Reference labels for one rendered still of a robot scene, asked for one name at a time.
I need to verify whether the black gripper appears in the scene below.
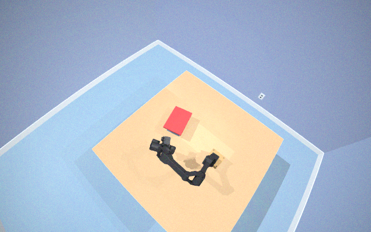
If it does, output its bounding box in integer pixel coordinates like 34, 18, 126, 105
152, 139, 176, 154

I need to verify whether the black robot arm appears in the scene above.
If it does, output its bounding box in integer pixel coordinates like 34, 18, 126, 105
149, 136, 219, 187

